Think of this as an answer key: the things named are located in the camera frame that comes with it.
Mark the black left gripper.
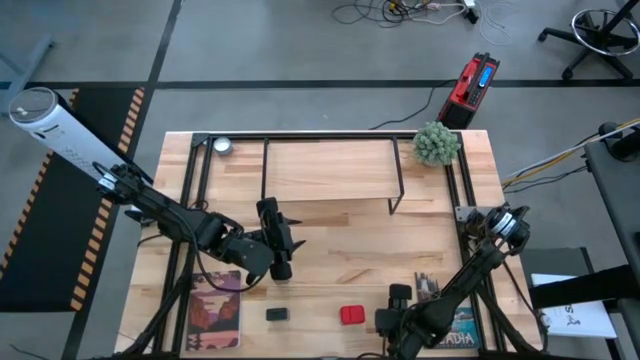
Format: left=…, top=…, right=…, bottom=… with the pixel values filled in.
left=255, top=196, right=307, bottom=283

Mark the red smoked paprika tin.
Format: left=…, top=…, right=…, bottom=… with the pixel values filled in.
left=339, top=304, right=367, bottom=327

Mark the Acadia picture postcard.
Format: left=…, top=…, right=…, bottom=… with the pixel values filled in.
left=413, top=272, right=481, bottom=350

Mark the canyon picture postcard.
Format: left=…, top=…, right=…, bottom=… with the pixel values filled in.
left=184, top=269, right=243, bottom=352

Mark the green potted plant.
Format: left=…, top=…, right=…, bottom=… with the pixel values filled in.
left=412, top=120, right=462, bottom=168

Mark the white paper sheet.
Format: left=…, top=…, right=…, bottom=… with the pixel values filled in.
left=530, top=273, right=619, bottom=340

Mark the red and black power station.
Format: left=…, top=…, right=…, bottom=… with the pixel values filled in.
left=437, top=51, right=501, bottom=130

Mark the black mat with hazard stripes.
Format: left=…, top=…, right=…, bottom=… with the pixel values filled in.
left=0, top=87, right=147, bottom=314

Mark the grey side desk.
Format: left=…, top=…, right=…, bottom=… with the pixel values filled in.
left=582, top=122, right=640, bottom=360

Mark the white cylinder tower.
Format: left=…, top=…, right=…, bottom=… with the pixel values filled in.
left=8, top=86, right=154, bottom=211

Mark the grey-blue table leg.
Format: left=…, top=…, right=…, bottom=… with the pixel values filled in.
left=0, top=32, right=57, bottom=117

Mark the black office chair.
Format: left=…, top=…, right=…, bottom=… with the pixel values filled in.
left=537, top=0, right=640, bottom=82

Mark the wooden shelf with black frame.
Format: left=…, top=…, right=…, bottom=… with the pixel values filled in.
left=259, top=136, right=406, bottom=217

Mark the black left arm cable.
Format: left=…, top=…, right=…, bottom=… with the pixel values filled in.
left=192, top=239, right=262, bottom=295

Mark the black metal table frame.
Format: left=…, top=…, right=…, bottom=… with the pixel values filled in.
left=119, top=130, right=545, bottom=360

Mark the black power station cable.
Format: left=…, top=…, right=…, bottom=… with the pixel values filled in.
left=368, top=79, right=459, bottom=131

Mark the black strap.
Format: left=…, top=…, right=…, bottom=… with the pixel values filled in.
left=528, top=264, right=640, bottom=311

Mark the yellow and white cable bundle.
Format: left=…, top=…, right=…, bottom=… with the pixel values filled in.
left=501, top=117, right=640, bottom=195

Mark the tangle of floor cables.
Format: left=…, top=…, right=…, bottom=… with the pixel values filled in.
left=331, top=0, right=481, bottom=27

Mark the white floor cable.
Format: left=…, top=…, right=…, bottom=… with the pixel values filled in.
left=477, top=0, right=517, bottom=47

